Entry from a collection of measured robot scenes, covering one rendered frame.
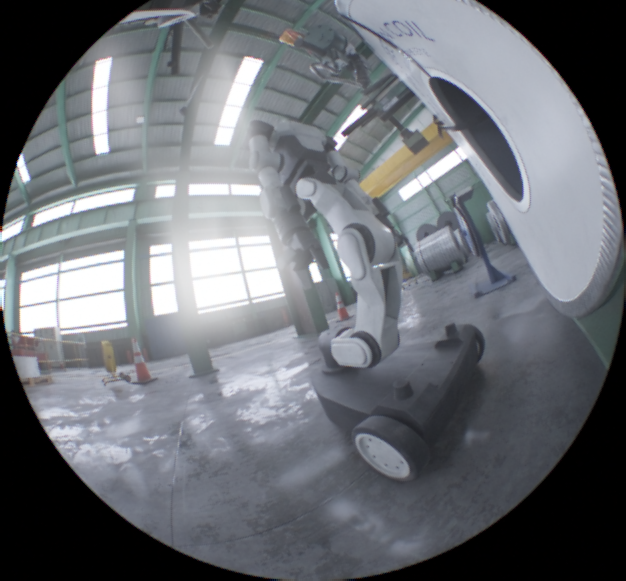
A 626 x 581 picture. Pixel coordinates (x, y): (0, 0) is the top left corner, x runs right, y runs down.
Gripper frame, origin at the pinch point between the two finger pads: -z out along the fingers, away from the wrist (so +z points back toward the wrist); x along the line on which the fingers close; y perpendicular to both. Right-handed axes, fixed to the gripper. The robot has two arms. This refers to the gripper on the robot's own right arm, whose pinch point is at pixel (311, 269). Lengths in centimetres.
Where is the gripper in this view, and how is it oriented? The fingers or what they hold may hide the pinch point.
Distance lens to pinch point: 46.8
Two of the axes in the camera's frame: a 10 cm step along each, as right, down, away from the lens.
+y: 8.3, -1.5, 5.4
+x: 3.9, -5.2, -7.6
